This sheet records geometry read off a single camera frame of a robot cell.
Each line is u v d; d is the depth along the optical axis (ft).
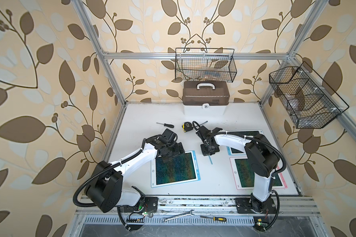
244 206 2.38
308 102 2.46
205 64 3.18
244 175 2.76
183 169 2.84
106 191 1.37
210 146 2.58
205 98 3.16
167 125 3.46
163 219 2.32
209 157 2.99
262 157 1.64
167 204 2.48
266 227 2.24
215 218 2.31
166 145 2.04
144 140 1.92
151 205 2.44
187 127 3.34
